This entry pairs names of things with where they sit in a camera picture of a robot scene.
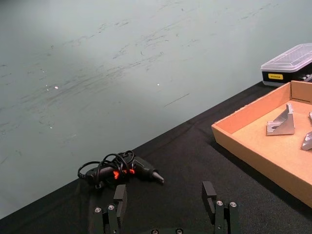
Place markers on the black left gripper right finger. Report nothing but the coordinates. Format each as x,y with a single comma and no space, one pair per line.
211,200

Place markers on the grey metal corner bracket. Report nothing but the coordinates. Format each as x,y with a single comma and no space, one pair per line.
281,123
307,141
310,116

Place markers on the plain pale wall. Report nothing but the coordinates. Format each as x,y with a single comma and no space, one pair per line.
109,73

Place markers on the black table cloth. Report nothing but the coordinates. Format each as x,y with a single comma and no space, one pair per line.
170,175

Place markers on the shallow brown cardboard tray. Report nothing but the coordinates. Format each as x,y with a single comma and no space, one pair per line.
268,136

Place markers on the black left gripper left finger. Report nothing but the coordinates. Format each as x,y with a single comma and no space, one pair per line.
120,200

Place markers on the clear plastic case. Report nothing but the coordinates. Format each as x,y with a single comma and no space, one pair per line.
285,65

